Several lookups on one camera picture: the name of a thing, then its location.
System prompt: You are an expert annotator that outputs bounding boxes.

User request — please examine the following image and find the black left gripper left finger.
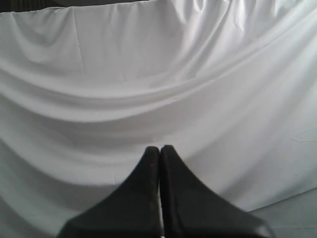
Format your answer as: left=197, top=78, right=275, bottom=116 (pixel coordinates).
left=58, top=146, right=161, bottom=238

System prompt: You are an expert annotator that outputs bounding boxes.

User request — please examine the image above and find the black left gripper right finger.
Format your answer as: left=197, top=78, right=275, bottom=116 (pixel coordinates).
left=159, top=145, right=272, bottom=238

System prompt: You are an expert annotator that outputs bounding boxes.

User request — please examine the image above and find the grey backdrop cloth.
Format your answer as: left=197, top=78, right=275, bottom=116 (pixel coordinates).
left=0, top=0, right=317, bottom=238

